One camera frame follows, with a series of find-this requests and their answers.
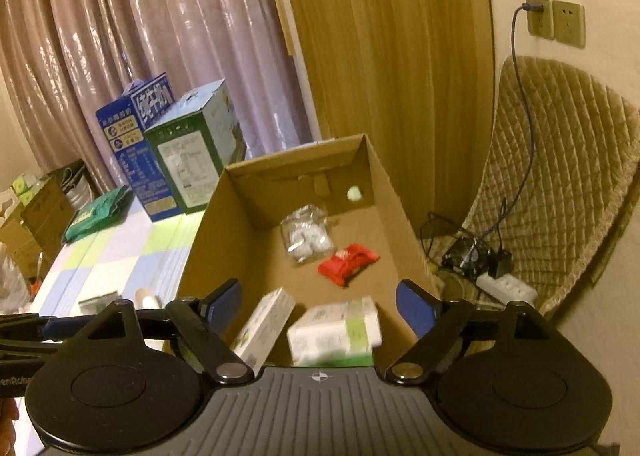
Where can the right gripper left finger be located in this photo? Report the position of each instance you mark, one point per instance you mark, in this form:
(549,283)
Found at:
(200,324)

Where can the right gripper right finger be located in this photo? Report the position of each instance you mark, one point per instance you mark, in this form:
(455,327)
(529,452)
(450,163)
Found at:
(437,324)

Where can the person's right hand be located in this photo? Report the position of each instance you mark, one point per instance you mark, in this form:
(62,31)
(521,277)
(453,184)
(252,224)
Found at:
(8,415)

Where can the white slim box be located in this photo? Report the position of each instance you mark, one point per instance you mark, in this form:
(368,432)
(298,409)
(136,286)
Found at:
(262,330)

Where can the wooden spoon in wrapper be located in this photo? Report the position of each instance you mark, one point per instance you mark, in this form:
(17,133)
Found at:
(144,298)

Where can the white power strip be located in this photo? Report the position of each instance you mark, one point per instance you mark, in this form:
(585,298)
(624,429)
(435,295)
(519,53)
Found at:
(506,289)

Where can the white green medicine box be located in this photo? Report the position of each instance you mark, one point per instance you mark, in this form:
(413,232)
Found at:
(337,334)

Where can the brown cardboard box on floor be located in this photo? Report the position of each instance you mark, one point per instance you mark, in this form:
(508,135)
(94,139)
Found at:
(33,234)

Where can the checkered tablecloth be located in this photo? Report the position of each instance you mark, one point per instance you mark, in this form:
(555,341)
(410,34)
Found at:
(137,253)

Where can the red snack packet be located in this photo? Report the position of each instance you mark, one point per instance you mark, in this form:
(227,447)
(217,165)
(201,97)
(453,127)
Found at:
(345,264)

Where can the clear plastic pill packet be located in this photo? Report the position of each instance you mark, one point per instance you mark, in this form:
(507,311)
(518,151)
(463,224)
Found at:
(306,235)

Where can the green wet wipes pack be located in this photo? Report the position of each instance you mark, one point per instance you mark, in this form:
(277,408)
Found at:
(106,211)

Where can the open cardboard box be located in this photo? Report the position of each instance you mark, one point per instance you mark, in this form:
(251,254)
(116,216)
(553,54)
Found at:
(239,235)

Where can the small green ball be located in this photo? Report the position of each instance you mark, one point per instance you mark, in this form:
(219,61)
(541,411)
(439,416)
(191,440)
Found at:
(354,194)

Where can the green white carton box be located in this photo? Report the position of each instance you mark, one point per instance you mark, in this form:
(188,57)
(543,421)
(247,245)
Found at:
(194,141)

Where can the blue milk carton box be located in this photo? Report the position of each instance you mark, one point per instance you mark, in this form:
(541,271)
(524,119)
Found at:
(124,122)

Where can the wooden door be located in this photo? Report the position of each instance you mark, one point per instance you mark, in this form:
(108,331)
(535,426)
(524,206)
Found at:
(417,77)

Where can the pink curtain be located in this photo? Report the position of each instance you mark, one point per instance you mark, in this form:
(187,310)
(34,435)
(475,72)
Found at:
(63,60)

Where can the wall socket pair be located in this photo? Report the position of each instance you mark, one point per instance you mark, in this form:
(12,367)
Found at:
(557,20)

